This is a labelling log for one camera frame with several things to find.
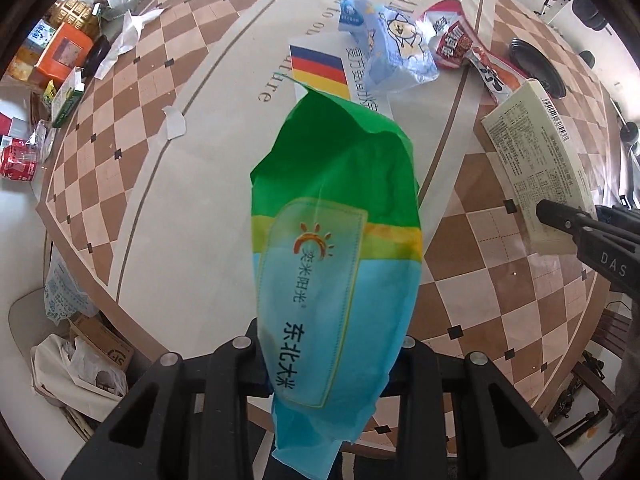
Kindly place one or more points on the light blue snack bag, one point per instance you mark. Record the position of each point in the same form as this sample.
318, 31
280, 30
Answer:
395, 46

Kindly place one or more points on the brown cardboard box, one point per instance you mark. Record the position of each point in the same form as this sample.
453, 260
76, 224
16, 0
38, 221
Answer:
103, 341

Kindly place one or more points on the black round lid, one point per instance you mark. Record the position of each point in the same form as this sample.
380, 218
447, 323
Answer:
535, 64

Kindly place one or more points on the torn white paper scrap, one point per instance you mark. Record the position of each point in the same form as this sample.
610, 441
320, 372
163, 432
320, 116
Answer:
175, 123

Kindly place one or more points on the green white small carton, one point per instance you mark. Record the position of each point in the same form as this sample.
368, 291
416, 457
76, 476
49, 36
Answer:
67, 98

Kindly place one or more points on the red soda can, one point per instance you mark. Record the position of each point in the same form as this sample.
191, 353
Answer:
19, 162

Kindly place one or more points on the cream printed box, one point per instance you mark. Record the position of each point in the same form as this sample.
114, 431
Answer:
541, 162

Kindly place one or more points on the orange box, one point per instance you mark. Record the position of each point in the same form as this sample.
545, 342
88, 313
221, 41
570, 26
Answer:
67, 49

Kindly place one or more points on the crumpled white paper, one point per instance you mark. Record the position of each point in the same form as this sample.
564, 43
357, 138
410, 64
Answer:
132, 28

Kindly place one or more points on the striped flag paper package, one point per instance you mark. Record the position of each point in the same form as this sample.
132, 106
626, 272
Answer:
333, 63

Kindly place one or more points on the green blue rice bag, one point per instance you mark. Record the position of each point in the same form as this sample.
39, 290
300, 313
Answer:
335, 269

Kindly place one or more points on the red white snack wrapper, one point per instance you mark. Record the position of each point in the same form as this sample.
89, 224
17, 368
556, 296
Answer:
455, 43

